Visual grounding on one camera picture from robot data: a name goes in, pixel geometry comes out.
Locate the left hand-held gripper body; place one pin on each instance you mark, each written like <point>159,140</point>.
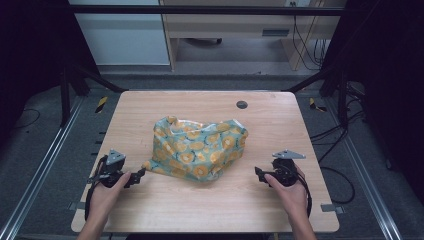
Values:
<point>113,165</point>

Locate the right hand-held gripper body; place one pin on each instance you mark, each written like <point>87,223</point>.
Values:
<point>286,170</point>

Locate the teal cloth bag orange print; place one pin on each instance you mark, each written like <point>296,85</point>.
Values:
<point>196,150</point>

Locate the person's right hand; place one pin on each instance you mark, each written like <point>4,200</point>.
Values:
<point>291,196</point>

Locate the person's left hand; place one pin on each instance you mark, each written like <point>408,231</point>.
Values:
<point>106,196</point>

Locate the black yellow striped tape piece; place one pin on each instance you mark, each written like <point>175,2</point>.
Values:
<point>316,105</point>
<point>101,104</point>

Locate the grey round table grommet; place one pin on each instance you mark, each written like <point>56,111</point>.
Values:
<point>242,104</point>

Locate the black metal stand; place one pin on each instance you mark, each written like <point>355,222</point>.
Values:
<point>333,83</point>
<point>71,86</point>

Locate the white cabinet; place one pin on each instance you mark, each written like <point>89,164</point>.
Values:
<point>123,36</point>

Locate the grey metal table bracket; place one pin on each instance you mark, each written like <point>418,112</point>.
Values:
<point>331,208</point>
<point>76,206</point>

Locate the aluminium floor rail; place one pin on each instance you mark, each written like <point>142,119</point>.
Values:
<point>36,170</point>
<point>366,186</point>

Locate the black horizontal frame bar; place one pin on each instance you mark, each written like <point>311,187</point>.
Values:
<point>206,10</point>

